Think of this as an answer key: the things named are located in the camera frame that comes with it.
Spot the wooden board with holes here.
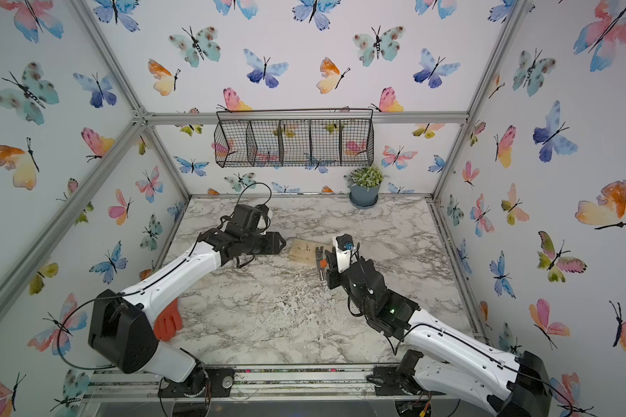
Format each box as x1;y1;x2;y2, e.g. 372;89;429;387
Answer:
288;239;325;267

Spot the orange handled claw hammer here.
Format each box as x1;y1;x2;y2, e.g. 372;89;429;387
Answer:
316;246;328;281

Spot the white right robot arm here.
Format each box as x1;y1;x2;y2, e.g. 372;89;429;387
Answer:
316;252;553;416

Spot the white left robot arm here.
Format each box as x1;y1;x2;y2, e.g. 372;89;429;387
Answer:
88;204;285;396

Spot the red silicone glove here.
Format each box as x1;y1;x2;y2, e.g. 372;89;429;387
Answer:
153;299;183;342

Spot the blue pot green plant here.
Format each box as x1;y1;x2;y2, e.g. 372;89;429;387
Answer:
347;165;384;210

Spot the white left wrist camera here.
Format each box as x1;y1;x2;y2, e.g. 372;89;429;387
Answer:
256;204;271;232

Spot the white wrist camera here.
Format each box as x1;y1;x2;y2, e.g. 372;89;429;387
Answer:
256;204;271;232
333;234;355;273

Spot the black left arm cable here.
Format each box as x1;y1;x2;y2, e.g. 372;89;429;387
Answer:
56;181;273;371

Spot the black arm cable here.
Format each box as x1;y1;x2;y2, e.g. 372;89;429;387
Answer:
56;181;273;371
343;239;577;417

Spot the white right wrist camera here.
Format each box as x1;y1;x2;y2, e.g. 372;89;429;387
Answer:
333;234;355;273

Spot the aluminium front rail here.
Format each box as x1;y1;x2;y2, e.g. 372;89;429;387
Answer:
85;363;525;403

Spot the black wire wall basket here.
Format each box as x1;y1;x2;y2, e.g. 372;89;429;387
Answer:
212;107;375;173

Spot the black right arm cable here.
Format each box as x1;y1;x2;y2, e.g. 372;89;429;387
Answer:
343;239;577;417

